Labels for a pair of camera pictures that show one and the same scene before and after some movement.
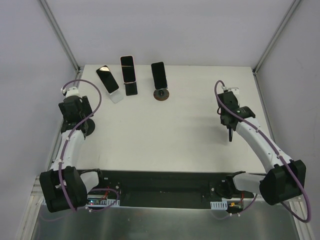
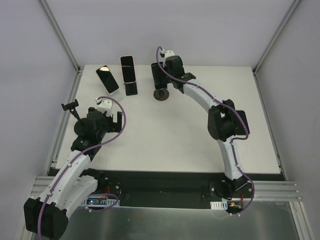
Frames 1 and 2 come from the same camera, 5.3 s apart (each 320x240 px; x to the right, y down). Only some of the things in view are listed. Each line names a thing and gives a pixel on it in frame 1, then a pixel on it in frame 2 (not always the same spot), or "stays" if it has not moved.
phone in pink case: [128, 69] stays
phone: [159, 75] stays
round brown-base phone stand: [161, 94] stays
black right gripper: [227, 121] → [159, 75]
